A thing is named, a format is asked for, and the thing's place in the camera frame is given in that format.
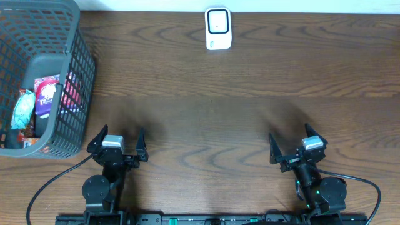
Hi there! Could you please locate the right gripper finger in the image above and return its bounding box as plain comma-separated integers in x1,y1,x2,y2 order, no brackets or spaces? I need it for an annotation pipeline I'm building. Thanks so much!
305,123,328,145
269,133,283,164

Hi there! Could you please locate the black mounting rail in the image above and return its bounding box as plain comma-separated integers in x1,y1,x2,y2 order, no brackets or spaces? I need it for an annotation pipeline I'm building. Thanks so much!
55,212,368,225

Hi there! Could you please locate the mint green snack packet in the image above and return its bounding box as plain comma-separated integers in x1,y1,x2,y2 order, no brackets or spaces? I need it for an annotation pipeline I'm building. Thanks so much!
11,89,36,129

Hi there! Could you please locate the dark grey plastic basket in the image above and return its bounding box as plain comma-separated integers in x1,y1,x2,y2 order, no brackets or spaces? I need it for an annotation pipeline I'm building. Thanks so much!
1,1,96,159

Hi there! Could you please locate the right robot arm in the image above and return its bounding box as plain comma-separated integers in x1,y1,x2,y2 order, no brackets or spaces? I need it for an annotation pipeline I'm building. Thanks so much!
269,124,347,215

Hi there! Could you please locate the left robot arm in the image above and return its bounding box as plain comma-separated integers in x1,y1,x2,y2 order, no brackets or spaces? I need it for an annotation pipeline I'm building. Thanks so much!
82,126,149,224

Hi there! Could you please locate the purple tissue pack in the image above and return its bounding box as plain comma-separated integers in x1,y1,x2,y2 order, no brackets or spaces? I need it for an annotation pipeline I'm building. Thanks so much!
34,72,81,119

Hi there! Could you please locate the white barcode scanner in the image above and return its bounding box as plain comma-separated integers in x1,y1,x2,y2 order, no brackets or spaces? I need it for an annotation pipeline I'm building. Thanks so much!
204,7,233,51

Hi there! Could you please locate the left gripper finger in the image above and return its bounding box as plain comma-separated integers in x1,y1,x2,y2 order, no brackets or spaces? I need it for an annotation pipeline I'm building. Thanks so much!
136,127,148,162
87,124,108,153

